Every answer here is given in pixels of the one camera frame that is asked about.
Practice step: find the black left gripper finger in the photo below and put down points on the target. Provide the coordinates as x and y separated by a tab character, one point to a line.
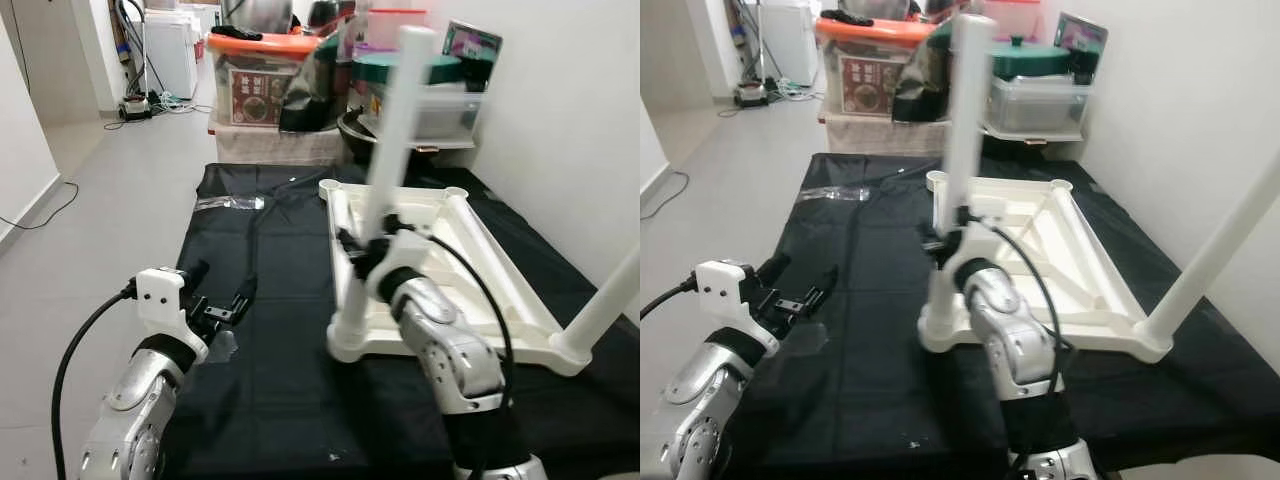
772	268
825	287
244	293
195	273

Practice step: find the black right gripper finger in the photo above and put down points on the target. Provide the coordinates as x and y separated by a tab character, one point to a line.
392	222
964	215
350	245
932	240

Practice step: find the white plastic children table top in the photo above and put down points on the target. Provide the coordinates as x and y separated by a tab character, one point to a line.
1090	310
440	235

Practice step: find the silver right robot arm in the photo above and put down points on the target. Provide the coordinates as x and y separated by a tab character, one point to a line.
1010	340
450	350

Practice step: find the black wok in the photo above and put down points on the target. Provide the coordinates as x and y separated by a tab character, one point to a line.
355	140

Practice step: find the beige cloth-covered bench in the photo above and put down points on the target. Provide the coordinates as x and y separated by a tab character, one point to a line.
880	135
270	145

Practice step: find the clear plastic container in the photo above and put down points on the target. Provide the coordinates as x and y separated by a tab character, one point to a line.
1040	105
445	110

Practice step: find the dark glossy bag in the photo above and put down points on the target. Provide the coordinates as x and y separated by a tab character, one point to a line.
920	85
315	95

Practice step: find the green pot lid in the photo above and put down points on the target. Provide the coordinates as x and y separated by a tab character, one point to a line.
440	68
1030	55

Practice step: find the orange-lid storage box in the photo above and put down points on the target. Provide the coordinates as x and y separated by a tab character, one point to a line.
870	80
255	95

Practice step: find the purple-lid plastic container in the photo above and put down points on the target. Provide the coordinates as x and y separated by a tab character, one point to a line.
1020	20
385	30

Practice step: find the green picture box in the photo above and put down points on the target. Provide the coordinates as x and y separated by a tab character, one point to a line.
475	45
1080	35

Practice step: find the white fridge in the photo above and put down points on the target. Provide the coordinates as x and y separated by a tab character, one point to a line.
172	55
790	45

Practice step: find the flat black object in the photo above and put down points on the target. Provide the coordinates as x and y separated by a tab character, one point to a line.
850	16
235	32

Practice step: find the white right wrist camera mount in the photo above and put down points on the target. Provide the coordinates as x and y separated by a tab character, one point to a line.
400	250
965	250

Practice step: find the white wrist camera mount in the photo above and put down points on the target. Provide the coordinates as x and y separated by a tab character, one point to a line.
965	250
725	290
400	250
160	295

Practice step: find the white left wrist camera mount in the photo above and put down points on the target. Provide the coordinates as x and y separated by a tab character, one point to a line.
160	295
725	290

